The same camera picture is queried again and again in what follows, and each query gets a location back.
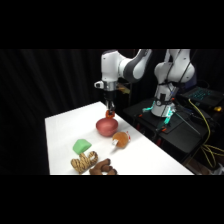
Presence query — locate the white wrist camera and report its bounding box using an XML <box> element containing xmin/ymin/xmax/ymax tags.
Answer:
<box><xmin>93</xmin><ymin>80</ymin><xmax>106</xmax><ymax>90</ymax></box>

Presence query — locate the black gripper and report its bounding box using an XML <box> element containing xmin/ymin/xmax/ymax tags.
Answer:
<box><xmin>103</xmin><ymin>89</ymin><xmax>118</xmax><ymax>115</ymax></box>

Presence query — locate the dark brown plush toy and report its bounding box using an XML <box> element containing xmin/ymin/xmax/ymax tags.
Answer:
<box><xmin>88</xmin><ymin>158</ymin><xmax>119</xmax><ymax>176</ymax></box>

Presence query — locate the yellow cable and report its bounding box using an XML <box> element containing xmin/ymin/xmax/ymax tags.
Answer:
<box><xmin>188</xmin><ymin>98</ymin><xmax>224</xmax><ymax>168</ymax></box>

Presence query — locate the striped tiger plush toy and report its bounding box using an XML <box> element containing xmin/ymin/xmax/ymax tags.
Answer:
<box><xmin>70</xmin><ymin>150</ymin><xmax>99</xmax><ymax>175</ymax></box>

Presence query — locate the green sponge block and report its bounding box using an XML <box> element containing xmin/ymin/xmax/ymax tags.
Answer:
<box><xmin>72</xmin><ymin>138</ymin><xmax>93</xmax><ymax>155</ymax></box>

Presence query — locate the pink bowl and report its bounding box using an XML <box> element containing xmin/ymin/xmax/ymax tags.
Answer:
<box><xmin>95</xmin><ymin>117</ymin><xmax>119</xmax><ymax>138</ymax></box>

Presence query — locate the black curtain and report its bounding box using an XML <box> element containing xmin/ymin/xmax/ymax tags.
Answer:
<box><xmin>0</xmin><ymin>49</ymin><xmax>224</xmax><ymax>176</ymax></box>

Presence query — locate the brown round plush toy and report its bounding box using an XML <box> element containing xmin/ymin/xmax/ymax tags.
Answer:
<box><xmin>110</xmin><ymin>130</ymin><xmax>132</xmax><ymax>151</ymax></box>

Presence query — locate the black laptop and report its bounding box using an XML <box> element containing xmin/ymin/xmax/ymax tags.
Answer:
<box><xmin>179</xmin><ymin>85</ymin><xmax>224</xmax><ymax>109</ymax></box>

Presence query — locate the black robot stand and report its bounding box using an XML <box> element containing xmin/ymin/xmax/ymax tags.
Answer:
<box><xmin>122</xmin><ymin>94</ymin><xmax>224</xmax><ymax>168</ymax></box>

